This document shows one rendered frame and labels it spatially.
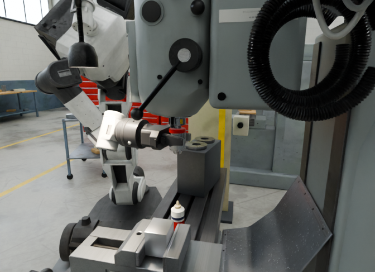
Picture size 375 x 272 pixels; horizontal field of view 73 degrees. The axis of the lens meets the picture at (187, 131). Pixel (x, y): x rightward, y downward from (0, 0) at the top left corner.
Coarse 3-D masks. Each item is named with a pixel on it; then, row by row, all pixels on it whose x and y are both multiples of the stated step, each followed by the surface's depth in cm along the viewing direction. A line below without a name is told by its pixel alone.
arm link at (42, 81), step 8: (40, 80) 93; (48, 80) 89; (40, 88) 96; (48, 88) 94; (56, 88) 92; (64, 88) 92; (72, 88) 94; (80, 88) 98; (56, 96) 94; (64, 96) 93; (72, 96) 94
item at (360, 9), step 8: (312, 0) 35; (344, 0) 33; (368, 0) 31; (320, 8) 35; (352, 8) 32; (360, 8) 32; (320, 16) 35; (360, 16) 33; (320, 24) 35; (352, 24) 34; (328, 32) 35; (344, 32) 34
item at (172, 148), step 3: (174, 135) 68; (177, 135) 68; (180, 135) 69; (183, 135) 69; (171, 147) 70; (174, 147) 69; (177, 147) 69; (180, 147) 69; (183, 147) 70; (171, 150) 70; (174, 150) 70; (177, 150) 69; (180, 150) 70; (183, 150) 70
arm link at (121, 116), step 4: (104, 112) 79; (108, 112) 78; (112, 112) 77; (116, 112) 78; (104, 116) 78; (108, 116) 77; (112, 116) 77; (116, 116) 78; (120, 116) 78; (124, 116) 81
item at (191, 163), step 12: (192, 144) 103; (204, 144) 103; (216, 144) 108; (180, 156) 100; (192, 156) 98; (204, 156) 96; (216, 156) 110; (180, 168) 101; (192, 168) 99; (204, 168) 97; (216, 168) 111; (180, 180) 102; (192, 180) 100; (204, 180) 98; (216, 180) 113; (180, 192) 103; (192, 192) 101; (204, 192) 99
